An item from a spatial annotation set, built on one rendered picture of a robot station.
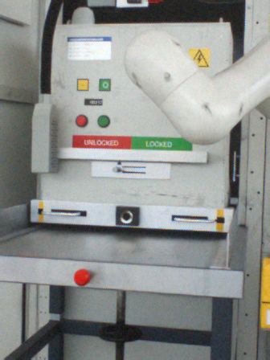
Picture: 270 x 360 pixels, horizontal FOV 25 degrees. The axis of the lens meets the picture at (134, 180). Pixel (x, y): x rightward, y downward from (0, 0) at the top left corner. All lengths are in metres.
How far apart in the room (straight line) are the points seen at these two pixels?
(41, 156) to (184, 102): 0.59
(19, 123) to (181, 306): 0.74
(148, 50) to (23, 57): 0.90
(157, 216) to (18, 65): 0.64
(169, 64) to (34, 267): 0.50
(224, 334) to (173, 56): 0.54
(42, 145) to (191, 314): 0.73
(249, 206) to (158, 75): 0.88
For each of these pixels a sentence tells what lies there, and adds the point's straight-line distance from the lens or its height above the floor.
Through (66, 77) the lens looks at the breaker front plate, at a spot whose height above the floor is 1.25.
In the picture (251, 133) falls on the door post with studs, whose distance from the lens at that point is 1.84.
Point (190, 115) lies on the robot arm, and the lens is 1.04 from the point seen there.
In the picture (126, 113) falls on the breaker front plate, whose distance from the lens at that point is 1.60.
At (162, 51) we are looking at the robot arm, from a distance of 1.05.
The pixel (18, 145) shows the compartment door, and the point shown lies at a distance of 1.87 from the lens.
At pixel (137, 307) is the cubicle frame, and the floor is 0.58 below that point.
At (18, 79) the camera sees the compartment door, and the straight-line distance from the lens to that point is 1.88.
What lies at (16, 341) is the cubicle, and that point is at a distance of 2.06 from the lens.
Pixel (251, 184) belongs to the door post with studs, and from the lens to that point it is 1.84.
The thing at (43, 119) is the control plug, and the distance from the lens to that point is 1.54.
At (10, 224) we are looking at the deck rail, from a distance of 1.56.
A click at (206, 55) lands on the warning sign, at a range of 1.58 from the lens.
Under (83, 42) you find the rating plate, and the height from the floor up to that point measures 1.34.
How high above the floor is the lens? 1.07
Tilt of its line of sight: 3 degrees down
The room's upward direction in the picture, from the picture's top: 2 degrees clockwise
